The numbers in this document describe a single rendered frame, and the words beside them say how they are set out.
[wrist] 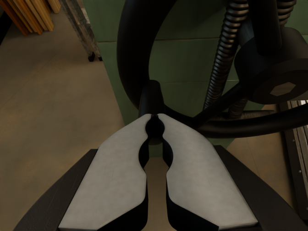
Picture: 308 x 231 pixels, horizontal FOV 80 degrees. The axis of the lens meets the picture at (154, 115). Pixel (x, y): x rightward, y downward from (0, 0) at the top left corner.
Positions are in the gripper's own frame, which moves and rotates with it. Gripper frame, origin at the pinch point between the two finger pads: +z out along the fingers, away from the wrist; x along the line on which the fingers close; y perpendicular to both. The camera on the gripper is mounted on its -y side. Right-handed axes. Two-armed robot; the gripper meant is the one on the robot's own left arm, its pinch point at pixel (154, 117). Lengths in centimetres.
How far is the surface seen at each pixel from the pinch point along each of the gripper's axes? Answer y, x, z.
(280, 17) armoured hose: -5.3, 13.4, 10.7
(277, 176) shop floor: 66, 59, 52
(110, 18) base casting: -5.4, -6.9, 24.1
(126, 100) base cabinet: 15.1, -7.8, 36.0
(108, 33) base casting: -2.9, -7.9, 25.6
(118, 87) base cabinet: 10.4, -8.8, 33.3
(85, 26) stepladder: 1, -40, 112
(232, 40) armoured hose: -3.1, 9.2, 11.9
